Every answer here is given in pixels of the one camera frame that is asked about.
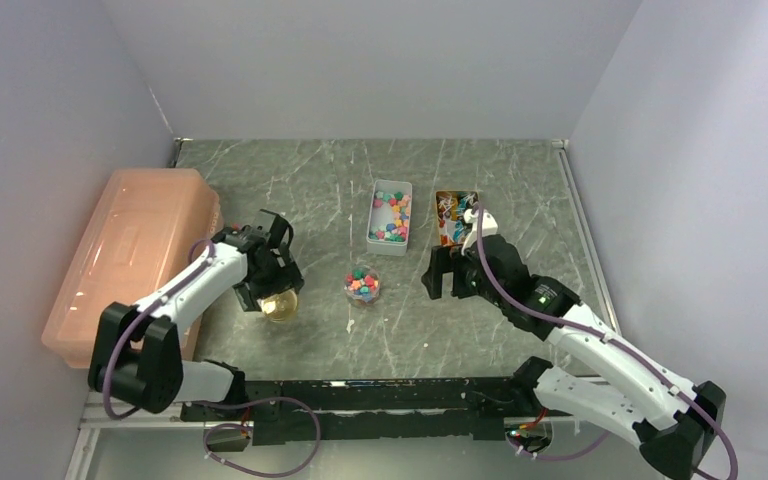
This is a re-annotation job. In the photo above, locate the gold tin of lollipops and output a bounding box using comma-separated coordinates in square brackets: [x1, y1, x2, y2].
[434, 190, 479, 246]

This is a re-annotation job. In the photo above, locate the white tin of pastel candies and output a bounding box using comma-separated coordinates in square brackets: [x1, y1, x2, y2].
[366, 180, 413, 256]

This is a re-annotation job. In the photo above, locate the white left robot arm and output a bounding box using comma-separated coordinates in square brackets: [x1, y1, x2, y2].
[88, 209, 304, 420]

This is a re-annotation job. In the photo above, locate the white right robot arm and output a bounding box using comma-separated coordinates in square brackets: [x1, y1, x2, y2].
[422, 234, 726, 479]

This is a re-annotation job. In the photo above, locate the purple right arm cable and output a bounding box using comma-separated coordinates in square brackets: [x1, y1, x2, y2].
[471, 201, 740, 480]

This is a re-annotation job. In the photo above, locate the orange translucent storage box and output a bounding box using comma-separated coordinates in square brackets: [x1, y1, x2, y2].
[41, 169, 224, 370]

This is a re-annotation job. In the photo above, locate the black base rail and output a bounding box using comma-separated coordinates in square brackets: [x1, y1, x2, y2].
[181, 377, 550, 446]

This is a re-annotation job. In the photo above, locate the clear plastic cup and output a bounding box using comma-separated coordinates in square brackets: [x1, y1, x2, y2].
[343, 265, 381, 306]

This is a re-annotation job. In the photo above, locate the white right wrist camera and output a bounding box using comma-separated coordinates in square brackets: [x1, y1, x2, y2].
[461, 204, 498, 255]

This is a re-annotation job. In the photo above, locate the gold round lid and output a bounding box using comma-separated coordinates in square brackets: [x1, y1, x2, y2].
[257, 289, 299, 322]

